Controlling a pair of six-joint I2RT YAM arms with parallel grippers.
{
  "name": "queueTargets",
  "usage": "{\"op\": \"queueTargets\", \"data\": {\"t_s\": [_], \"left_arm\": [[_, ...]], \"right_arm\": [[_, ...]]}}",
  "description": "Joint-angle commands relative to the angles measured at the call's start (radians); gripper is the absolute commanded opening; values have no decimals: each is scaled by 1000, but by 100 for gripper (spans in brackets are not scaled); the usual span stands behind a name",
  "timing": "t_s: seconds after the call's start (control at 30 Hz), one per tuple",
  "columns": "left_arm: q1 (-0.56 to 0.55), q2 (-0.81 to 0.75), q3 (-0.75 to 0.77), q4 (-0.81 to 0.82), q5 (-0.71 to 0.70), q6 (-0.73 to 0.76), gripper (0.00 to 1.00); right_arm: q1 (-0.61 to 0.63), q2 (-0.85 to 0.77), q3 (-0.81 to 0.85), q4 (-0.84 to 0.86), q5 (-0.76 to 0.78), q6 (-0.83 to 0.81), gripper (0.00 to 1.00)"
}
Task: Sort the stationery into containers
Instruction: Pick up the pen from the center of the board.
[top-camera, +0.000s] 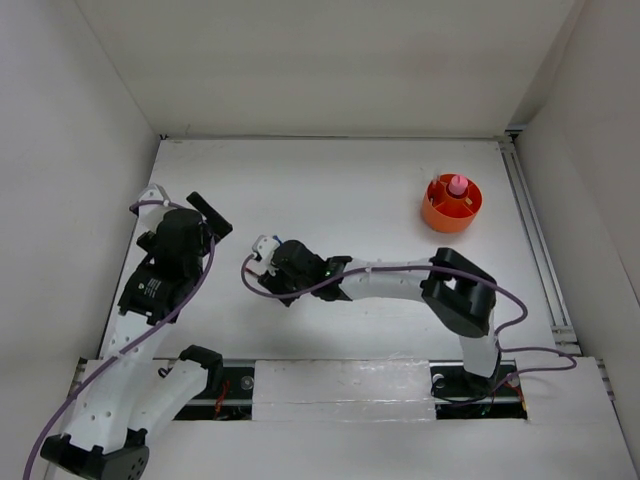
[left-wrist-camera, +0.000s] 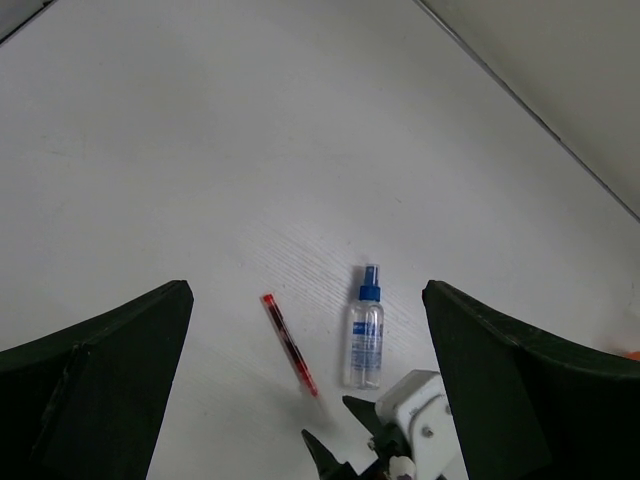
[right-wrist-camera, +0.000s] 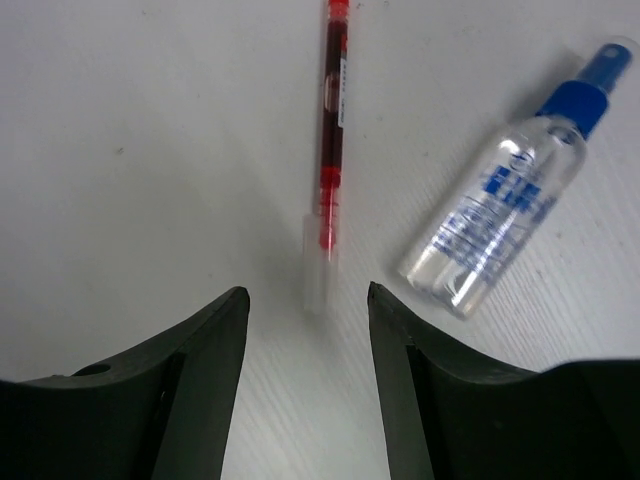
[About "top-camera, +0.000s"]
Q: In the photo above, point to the right side aluminium rail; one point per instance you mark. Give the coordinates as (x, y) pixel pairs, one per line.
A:
(561, 325)

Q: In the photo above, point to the orange round organizer container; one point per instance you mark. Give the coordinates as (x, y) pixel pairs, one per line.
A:
(452, 215)

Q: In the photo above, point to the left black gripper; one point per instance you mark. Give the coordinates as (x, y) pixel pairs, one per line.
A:
(214, 225)

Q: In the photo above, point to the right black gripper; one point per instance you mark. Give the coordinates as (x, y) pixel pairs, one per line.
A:
(272, 279)

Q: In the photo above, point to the black metal base rail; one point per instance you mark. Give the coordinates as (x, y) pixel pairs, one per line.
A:
(365, 391)

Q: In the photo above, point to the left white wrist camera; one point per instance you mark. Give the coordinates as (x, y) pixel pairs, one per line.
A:
(151, 206)

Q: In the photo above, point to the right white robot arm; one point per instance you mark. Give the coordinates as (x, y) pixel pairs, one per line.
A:
(461, 295)

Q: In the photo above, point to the orange red pen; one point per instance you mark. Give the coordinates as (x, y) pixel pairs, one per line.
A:
(434, 185)

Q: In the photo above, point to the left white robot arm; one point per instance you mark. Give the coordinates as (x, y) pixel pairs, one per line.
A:
(148, 309)

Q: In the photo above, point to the pink capped clear tube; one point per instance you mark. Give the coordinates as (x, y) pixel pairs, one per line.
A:
(458, 186)

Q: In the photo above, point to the green pen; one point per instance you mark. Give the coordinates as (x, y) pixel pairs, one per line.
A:
(439, 192)

